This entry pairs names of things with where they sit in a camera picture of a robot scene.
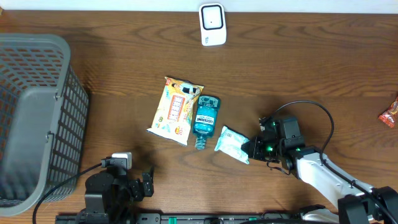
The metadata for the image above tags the light blue wet wipes pack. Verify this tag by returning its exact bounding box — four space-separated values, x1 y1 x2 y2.
215 126 249 164

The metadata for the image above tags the teal Listerine mouthwash bottle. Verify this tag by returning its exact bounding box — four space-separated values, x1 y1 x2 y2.
193 95 221 150

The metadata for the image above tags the yellow snack bag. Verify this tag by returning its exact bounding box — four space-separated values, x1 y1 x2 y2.
147 77 204 146

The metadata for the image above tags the red Top chocolate bar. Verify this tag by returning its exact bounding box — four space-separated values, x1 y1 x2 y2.
378 96 398 128

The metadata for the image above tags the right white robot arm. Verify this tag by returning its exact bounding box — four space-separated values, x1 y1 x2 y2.
241 117 397 223

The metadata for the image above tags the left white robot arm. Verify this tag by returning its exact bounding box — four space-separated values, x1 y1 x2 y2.
80 164 154 224

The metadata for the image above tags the white barcode scanner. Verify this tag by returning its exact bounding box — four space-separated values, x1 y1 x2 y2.
199 3 227 47

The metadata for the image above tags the grey plastic shopping basket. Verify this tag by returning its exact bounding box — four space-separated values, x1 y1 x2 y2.
1 34 89 217

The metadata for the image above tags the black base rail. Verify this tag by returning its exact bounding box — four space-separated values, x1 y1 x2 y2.
55 212 343 224

